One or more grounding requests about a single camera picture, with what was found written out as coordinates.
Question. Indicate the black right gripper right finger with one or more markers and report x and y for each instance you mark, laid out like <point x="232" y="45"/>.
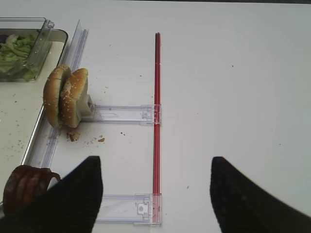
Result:
<point x="241" y="206"/>

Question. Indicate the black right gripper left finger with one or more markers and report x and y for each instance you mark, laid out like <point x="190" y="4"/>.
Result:
<point x="70" y="206"/>

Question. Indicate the stack of brown meat patties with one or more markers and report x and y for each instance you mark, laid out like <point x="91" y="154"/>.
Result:
<point x="25" y="184"/>

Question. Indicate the bread crumb chunk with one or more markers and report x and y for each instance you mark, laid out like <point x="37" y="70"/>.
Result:
<point x="73" y="136"/>

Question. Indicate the green lettuce pieces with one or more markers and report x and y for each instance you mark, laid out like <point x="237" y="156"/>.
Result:
<point x="15" y="50"/>

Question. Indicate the clear pusher track lower right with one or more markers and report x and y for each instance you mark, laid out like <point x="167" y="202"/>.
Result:
<point x="143" y="209"/>

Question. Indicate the clear pusher track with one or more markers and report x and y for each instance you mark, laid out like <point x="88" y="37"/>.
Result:
<point x="134" y="114"/>
<point x="143" y="209"/>

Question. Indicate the sesame bun right piece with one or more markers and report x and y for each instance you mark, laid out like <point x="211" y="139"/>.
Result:
<point x="74" y="99"/>

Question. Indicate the sesame bun piece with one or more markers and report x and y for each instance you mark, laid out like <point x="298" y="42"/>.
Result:
<point x="74" y="99"/>
<point x="51" y="94"/>

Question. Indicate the silver metal tray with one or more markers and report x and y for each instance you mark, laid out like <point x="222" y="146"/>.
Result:
<point x="20" y="105"/>

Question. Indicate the clear pusher track upper right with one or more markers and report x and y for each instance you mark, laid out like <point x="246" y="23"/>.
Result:
<point x="134" y="114"/>

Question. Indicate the sesame bun left piece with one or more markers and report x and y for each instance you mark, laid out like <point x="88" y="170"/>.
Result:
<point x="51" y="94"/>

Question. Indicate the clear plastic salad container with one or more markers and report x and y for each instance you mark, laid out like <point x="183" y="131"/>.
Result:
<point x="40" y="27"/>

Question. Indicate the right red plastic rail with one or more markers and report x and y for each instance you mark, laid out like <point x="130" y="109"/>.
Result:
<point x="157" y="103"/>

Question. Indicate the clear rail beside tray right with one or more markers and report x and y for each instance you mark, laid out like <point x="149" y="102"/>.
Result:
<point x="72" y="60"/>

